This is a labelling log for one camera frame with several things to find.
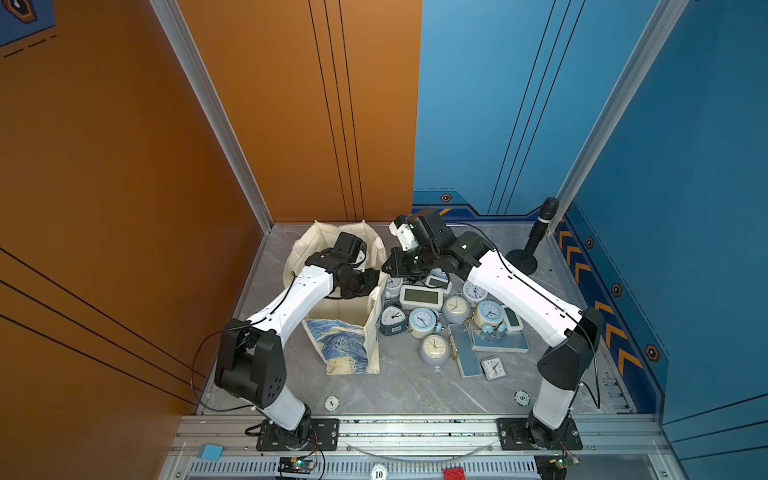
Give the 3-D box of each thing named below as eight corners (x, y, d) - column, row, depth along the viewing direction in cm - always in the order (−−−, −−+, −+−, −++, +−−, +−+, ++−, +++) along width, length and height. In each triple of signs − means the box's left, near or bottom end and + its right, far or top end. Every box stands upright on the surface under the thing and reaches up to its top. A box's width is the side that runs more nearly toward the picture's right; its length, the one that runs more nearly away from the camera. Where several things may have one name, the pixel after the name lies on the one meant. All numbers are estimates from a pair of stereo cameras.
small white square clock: (487, 381, 83) (489, 378, 82) (479, 364, 87) (481, 361, 85) (504, 376, 84) (506, 374, 82) (496, 359, 87) (498, 356, 85)
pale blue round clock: (420, 366, 86) (421, 361, 82) (419, 340, 91) (419, 334, 87) (449, 366, 86) (451, 361, 82) (446, 340, 91) (448, 334, 87)
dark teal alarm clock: (380, 337, 91) (379, 331, 88) (381, 312, 97) (380, 305, 93) (408, 337, 91) (408, 330, 88) (407, 312, 97) (407, 305, 93)
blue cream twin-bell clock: (408, 338, 89) (409, 334, 87) (408, 312, 95) (408, 307, 93) (442, 338, 89) (444, 334, 87) (439, 311, 95) (441, 307, 93)
